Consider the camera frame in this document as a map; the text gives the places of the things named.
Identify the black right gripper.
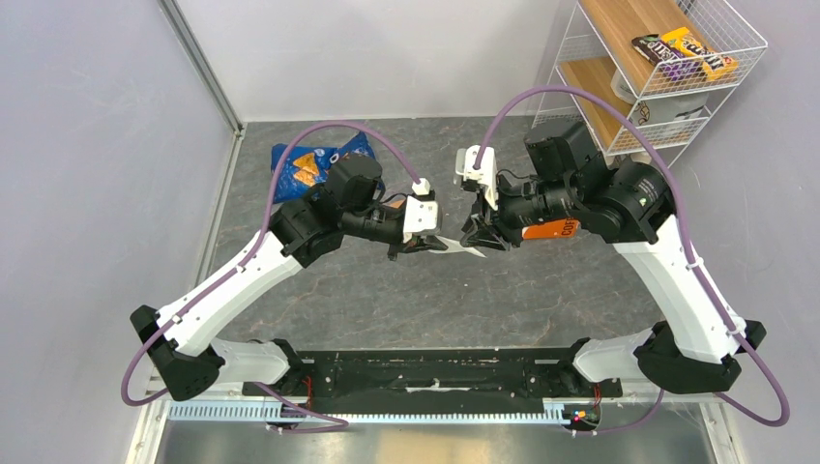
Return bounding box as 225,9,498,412
460,170,578,253

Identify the white paper coffee filter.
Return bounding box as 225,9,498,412
429,236,486,258

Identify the orange coffee filter box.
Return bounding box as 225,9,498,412
522,218,579,241

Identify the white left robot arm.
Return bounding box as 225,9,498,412
131,155,446,401

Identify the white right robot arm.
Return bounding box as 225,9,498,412
454,119,766,395

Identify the white coffee bag on shelf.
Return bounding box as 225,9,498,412
610,71,708,126

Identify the blue Doritos chip bag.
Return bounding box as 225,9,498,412
274,131,375,204

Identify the brown M&M candy bag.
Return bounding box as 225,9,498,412
631,34,700,82

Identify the yellow M&M candy bag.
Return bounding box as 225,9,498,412
660,26,739,82

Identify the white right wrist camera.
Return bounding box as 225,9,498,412
454,145,498,211

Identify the white wire shelf rack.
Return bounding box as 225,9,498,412
547,1,768,164

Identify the aluminium frame rail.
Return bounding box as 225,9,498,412
159,0,247,145

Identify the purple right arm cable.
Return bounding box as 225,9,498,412
472,85,791,437

